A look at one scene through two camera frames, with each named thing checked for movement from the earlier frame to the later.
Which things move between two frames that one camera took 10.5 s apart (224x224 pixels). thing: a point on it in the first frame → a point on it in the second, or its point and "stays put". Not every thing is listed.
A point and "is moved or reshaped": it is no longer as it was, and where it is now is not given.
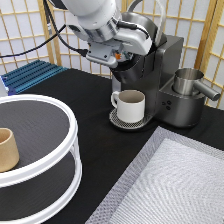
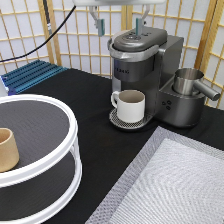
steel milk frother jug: x=187 y=82 stays put
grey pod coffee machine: x=152 y=74 is moved or reshaped
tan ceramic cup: x=9 y=153 stays put
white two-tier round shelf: x=49 y=170 stays put
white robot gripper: x=129 y=39 → x=100 y=22
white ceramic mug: x=130 y=104 stays put
